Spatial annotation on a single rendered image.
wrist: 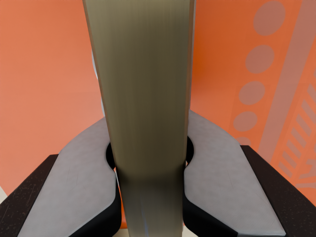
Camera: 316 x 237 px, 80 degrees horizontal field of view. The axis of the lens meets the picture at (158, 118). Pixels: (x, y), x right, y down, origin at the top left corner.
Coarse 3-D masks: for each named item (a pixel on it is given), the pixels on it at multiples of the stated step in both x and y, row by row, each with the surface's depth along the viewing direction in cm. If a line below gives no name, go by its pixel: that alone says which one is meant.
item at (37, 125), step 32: (0, 96) 16; (32, 96) 16; (64, 96) 16; (96, 96) 16; (192, 96) 17; (224, 96) 17; (0, 128) 18; (32, 128) 18; (64, 128) 18; (224, 128) 19; (0, 160) 20; (32, 160) 20
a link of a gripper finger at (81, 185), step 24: (72, 144) 9; (96, 144) 9; (72, 168) 7; (96, 168) 7; (48, 192) 6; (72, 192) 6; (96, 192) 6; (48, 216) 6; (72, 216) 6; (96, 216) 6; (120, 216) 7
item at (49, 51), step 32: (0, 0) 13; (32, 0) 13; (64, 0) 13; (224, 0) 13; (0, 32) 14; (32, 32) 14; (64, 32) 14; (224, 32) 14; (0, 64) 15; (32, 64) 15; (64, 64) 15; (224, 64) 15
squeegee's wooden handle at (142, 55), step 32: (96, 0) 5; (128, 0) 5; (160, 0) 5; (192, 0) 5; (96, 32) 5; (128, 32) 5; (160, 32) 5; (192, 32) 6; (96, 64) 6; (128, 64) 5; (160, 64) 5; (128, 96) 6; (160, 96) 6; (128, 128) 6; (160, 128) 6; (128, 160) 7; (160, 160) 7; (128, 192) 8; (160, 192) 8; (128, 224) 9; (160, 224) 9
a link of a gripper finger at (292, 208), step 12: (252, 156) 8; (252, 168) 7; (264, 168) 7; (264, 180) 7; (276, 180) 7; (276, 192) 6; (288, 192) 6; (300, 192) 6; (276, 204) 6; (288, 204) 6; (300, 204) 6; (312, 204) 6; (288, 216) 5; (300, 216) 5; (312, 216) 5; (288, 228) 5; (300, 228) 5; (312, 228) 5
